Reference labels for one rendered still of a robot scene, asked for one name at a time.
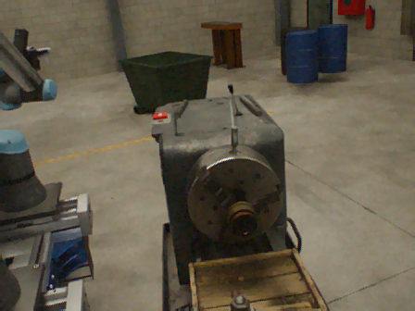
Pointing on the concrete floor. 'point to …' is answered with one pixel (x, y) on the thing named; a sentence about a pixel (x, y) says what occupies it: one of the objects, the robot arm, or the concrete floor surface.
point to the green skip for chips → (166, 79)
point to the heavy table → (232, 55)
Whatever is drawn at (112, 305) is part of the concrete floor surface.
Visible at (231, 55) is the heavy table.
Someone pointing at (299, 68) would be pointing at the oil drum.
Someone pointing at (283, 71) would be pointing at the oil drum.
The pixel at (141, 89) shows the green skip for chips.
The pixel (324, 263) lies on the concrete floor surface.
